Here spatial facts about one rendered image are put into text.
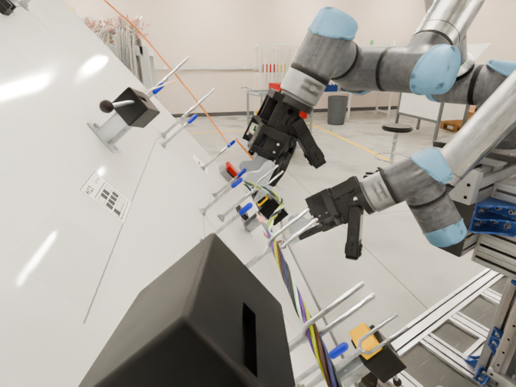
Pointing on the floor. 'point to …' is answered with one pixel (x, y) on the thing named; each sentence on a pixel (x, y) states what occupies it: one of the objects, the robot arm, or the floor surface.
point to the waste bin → (336, 109)
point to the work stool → (395, 137)
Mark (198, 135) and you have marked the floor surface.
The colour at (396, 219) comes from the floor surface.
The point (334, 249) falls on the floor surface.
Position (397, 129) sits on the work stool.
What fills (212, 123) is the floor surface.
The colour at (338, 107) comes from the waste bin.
